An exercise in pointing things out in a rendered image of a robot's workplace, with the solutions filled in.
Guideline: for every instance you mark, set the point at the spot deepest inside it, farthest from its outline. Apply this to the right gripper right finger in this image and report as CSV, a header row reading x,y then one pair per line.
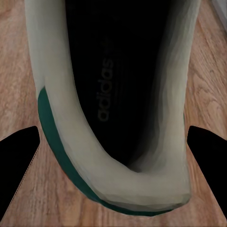
x,y
210,152

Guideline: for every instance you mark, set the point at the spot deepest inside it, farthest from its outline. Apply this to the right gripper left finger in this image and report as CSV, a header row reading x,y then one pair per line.
x,y
16,153

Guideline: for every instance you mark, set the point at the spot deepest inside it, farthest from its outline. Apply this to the gym shoe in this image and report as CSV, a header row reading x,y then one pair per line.
x,y
110,79

